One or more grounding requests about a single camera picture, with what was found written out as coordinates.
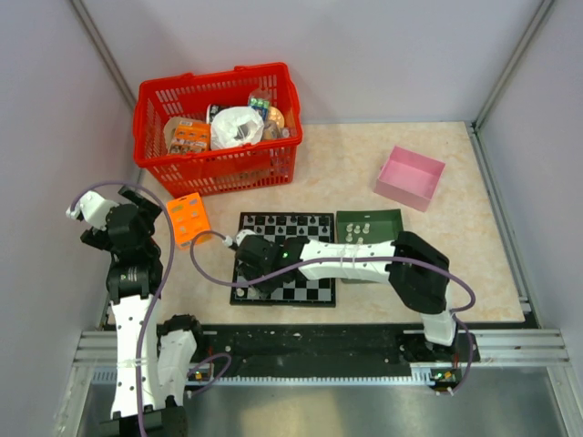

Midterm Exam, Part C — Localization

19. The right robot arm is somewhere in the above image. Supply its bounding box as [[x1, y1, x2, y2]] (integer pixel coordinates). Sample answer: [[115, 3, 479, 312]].
[[233, 229, 476, 361]]

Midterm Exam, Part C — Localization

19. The purple cable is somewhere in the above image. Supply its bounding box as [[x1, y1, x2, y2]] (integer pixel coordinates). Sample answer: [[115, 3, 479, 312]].
[[72, 180, 232, 437], [189, 230, 479, 396]]

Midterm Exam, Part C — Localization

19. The white plastic bag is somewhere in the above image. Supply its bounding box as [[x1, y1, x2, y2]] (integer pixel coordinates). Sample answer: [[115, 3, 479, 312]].
[[210, 107, 264, 150]]

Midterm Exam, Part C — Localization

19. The pink box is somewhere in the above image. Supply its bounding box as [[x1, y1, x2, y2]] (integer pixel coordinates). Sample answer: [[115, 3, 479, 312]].
[[373, 146, 445, 212]]

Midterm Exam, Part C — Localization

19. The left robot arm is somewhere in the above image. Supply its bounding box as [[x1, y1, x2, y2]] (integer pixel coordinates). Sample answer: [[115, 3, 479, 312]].
[[66, 184, 207, 436]]

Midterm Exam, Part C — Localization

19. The red plastic shopping basket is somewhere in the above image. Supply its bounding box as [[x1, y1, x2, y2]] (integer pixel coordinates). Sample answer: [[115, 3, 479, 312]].
[[133, 62, 303, 197]]

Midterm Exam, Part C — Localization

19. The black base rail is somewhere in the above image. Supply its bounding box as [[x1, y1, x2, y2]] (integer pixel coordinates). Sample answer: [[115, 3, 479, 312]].
[[191, 323, 481, 378]]

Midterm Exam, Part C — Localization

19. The dark green tray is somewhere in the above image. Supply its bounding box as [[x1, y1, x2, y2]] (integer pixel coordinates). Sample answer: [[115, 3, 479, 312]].
[[335, 208, 406, 285]]

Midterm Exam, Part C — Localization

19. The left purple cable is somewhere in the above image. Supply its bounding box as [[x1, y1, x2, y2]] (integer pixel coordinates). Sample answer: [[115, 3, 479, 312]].
[[72, 180, 232, 437]]

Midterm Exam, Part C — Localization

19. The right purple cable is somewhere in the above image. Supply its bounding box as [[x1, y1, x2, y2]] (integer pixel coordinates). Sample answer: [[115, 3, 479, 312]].
[[189, 230, 479, 396]]

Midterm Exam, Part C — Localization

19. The orange snack box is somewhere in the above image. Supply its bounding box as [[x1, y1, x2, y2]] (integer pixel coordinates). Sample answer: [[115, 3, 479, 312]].
[[163, 117, 210, 155]]

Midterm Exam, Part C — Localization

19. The black and white chessboard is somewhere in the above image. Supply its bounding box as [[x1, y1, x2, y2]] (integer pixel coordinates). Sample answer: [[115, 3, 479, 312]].
[[230, 212, 336, 308]]

